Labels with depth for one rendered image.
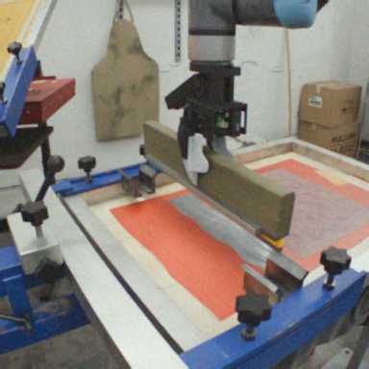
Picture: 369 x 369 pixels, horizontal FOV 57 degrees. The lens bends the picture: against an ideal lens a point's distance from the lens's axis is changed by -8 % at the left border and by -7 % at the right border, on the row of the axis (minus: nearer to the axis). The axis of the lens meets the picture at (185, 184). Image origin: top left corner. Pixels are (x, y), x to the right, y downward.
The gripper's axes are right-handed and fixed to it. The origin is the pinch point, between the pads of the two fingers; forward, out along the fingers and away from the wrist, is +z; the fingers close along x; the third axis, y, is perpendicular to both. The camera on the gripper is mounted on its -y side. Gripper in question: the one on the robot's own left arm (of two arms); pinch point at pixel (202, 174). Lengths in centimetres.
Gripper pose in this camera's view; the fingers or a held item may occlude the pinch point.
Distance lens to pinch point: 66.4
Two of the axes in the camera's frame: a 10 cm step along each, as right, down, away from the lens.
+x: 8.3, -2.3, 5.0
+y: 5.5, 3.4, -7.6
